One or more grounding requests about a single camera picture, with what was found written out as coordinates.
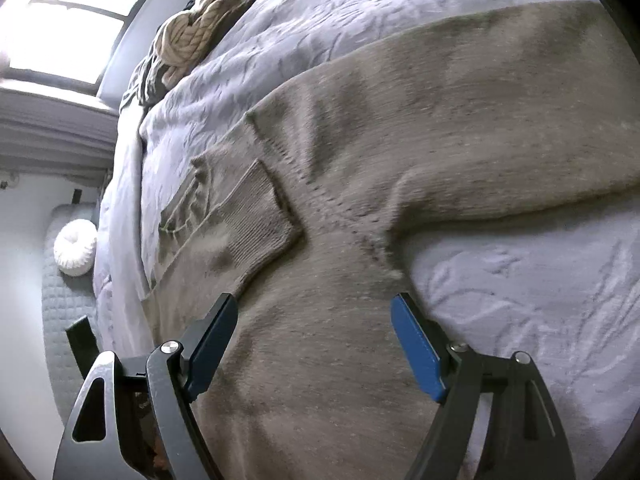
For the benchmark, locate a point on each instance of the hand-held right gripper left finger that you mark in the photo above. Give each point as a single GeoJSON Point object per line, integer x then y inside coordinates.
{"type": "Point", "coordinates": [210, 350]}

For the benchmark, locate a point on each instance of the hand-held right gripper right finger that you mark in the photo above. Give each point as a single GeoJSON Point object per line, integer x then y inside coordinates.
{"type": "Point", "coordinates": [417, 350]}

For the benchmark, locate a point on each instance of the taupe knit sweater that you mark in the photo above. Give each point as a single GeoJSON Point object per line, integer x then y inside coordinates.
{"type": "Point", "coordinates": [350, 185]}

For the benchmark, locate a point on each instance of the grey quilted bench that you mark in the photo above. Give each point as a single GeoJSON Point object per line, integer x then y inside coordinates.
{"type": "Point", "coordinates": [55, 310]}

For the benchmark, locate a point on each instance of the white round pleated cushion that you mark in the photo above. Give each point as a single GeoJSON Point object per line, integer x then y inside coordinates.
{"type": "Point", "coordinates": [75, 249]}

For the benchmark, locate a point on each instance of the grey pleated curtain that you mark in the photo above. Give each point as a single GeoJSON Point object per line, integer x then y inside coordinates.
{"type": "Point", "coordinates": [50, 130]}

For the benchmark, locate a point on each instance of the dark grey crumpled cloth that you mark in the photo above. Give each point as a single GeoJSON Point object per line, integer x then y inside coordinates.
{"type": "Point", "coordinates": [150, 82]}

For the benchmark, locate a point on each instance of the bright window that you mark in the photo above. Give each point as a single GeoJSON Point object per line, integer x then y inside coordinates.
{"type": "Point", "coordinates": [65, 35]}

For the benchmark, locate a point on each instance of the cream knotted knit cushion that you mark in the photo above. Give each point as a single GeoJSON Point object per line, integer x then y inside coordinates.
{"type": "Point", "coordinates": [200, 25]}

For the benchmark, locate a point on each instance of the light grey textured bedspread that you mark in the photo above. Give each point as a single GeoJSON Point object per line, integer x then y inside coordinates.
{"type": "Point", "coordinates": [325, 20]}

